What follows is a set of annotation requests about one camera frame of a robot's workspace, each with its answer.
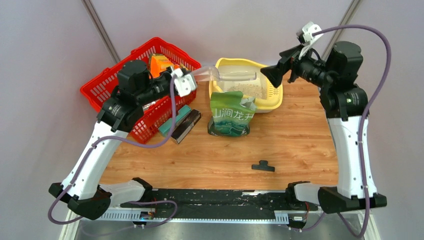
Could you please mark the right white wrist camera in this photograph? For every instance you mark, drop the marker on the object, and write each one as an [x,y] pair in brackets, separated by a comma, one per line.
[306,37]

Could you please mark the green litter bag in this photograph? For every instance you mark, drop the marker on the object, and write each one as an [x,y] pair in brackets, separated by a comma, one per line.
[231,114]

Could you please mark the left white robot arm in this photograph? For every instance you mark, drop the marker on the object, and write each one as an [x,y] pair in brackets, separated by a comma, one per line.
[81,189]

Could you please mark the red plastic basket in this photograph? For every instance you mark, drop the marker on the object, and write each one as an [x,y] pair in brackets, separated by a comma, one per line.
[119,92]

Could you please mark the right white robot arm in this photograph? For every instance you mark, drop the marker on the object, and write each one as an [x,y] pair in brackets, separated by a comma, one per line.
[344,103]

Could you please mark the aluminium frame rail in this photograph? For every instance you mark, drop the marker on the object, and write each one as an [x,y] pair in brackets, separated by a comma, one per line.
[329,201]

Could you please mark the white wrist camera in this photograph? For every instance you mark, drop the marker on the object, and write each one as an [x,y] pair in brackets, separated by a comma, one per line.
[184,82]
[306,37]

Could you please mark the clear plastic scoop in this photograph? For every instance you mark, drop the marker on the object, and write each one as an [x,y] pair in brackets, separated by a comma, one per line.
[211,73]

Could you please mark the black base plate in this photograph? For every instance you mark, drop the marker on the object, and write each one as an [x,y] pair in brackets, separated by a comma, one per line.
[220,204]

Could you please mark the orange sponge stack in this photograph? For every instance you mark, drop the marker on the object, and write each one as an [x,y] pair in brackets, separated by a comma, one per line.
[158,63]

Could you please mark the black bag clip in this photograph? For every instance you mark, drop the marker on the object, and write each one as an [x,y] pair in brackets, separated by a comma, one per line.
[263,165]

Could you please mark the yellow litter box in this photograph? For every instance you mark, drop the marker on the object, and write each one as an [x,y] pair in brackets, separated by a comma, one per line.
[267,97]

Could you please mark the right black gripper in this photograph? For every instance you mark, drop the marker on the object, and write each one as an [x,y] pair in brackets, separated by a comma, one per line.
[274,73]

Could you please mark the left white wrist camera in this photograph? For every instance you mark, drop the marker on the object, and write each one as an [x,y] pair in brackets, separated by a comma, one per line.
[184,82]

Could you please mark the dark brown box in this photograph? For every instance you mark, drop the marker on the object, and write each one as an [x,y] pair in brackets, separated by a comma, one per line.
[186,126]

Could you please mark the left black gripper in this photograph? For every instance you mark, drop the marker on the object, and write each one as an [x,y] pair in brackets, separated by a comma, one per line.
[167,74]

